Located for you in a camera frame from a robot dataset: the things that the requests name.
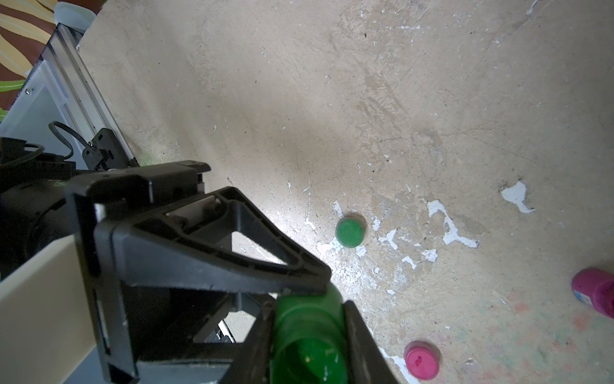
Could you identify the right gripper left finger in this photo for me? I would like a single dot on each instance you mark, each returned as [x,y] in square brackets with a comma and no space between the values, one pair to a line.
[252,364]

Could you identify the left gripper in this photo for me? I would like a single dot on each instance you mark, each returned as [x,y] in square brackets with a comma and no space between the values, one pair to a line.
[153,249]

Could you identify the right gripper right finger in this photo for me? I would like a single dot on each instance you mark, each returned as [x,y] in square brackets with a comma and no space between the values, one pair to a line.
[366,363]

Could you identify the green jar lid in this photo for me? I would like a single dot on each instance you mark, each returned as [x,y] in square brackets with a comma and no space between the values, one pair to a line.
[350,232]

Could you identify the magenta jar lid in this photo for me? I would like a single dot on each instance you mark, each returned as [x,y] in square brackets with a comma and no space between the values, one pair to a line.
[422,360]

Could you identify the magenta paint jar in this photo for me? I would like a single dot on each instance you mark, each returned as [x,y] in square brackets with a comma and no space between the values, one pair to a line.
[594,287]

